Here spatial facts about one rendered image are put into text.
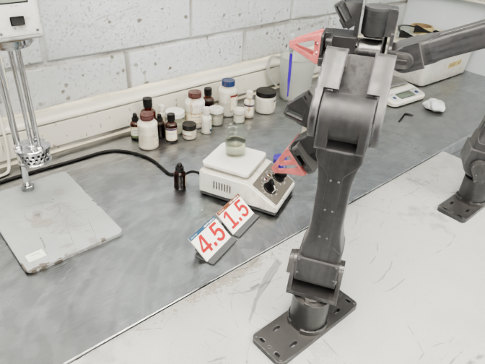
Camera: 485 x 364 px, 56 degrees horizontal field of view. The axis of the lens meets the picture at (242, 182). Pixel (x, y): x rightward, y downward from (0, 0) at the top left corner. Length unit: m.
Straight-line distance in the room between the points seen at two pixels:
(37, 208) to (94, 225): 0.15
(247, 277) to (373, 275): 0.25
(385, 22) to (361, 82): 0.42
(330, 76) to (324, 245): 0.25
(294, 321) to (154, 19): 0.94
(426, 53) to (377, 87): 0.47
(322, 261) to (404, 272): 0.30
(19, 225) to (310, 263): 0.62
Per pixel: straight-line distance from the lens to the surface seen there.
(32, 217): 1.08
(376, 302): 0.90
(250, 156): 1.09
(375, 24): 1.05
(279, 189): 1.07
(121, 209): 1.07
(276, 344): 0.78
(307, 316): 0.77
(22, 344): 0.84
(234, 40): 1.59
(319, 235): 0.68
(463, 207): 1.21
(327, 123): 0.58
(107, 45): 1.34
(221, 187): 1.06
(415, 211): 1.16
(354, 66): 0.65
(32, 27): 0.85
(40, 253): 0.98
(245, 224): 1.00
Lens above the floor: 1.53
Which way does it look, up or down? 33 degrees down
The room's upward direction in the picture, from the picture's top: 4 degrees clockwise
